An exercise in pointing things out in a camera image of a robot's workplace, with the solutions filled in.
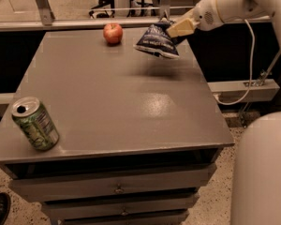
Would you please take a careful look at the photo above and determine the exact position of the green soda can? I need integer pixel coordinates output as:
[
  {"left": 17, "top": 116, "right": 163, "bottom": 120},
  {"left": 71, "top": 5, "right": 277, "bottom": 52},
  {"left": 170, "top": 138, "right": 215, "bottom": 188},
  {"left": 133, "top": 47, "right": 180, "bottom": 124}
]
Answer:
[{"left": 11, "top": 97, "right": 59, "bottom": 151}]

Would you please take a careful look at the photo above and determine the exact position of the black shoe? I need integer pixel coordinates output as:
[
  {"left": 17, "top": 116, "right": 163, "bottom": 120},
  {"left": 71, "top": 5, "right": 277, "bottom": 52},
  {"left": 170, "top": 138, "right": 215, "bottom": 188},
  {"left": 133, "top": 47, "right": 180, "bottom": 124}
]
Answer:
[{"left": 0, "top": 192, "right": 11, "bottom": 225}]

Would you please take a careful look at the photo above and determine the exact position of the red apple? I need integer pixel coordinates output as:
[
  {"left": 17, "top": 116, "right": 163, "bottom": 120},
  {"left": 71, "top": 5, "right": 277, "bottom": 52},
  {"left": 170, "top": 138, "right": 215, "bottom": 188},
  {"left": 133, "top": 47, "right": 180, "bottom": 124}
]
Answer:
[{"left": 103, "top": 22, "right": 123, "bottom": 45}]

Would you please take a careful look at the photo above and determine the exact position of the grey drawer cabinet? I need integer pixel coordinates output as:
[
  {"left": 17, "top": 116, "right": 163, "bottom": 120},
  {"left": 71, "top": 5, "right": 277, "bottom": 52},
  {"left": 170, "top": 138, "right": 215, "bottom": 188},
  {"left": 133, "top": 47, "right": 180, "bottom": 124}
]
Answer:
[{"left": 0, "top": 28, "right": 233, "bottom": 225}]

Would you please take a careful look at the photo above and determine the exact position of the black office chair base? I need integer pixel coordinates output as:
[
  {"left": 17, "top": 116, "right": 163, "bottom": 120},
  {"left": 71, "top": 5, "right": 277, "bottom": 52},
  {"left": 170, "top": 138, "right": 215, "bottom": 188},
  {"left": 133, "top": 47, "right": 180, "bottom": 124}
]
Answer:
[{"left": 89, "top": 0, "right": 115, "bottom": 19}]

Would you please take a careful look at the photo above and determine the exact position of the blue chip bag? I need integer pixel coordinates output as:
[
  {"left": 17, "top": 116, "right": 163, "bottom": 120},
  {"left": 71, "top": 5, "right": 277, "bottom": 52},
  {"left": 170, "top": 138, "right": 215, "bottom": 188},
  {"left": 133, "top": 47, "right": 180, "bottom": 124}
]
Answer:
[{"left": 134, "top": 18, "right": 179, "bottom": 59}]

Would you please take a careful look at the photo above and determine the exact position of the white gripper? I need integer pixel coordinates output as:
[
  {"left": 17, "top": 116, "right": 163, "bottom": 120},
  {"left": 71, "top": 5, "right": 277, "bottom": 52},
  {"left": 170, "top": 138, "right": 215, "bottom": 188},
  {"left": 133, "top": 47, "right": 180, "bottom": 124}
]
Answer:
[{"left": 167, "top": 0, "right": 224, "bottom": 38}]

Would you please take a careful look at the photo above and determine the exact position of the white cable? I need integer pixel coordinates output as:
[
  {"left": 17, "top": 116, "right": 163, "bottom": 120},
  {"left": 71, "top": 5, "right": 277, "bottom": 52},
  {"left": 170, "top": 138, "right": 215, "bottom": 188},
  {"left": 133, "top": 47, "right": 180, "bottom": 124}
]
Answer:
[{"left": 213, "top": 18, "right": 257, "bottom": 106}]

